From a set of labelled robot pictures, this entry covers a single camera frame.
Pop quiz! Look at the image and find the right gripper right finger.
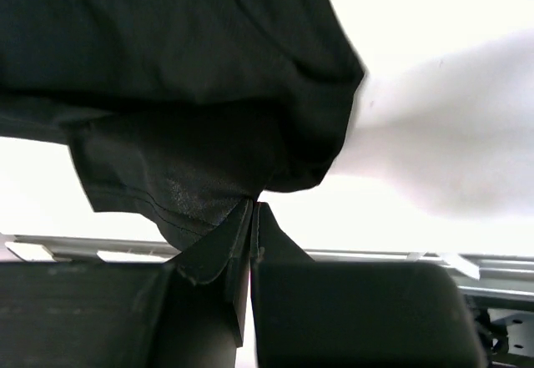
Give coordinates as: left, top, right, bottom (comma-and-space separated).
250, 203, 486, 368

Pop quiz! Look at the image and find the black t shirt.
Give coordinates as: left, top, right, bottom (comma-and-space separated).
0, 0, 368, 252

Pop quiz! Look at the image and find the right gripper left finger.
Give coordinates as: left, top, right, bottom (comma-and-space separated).
1, 201, 254, 367

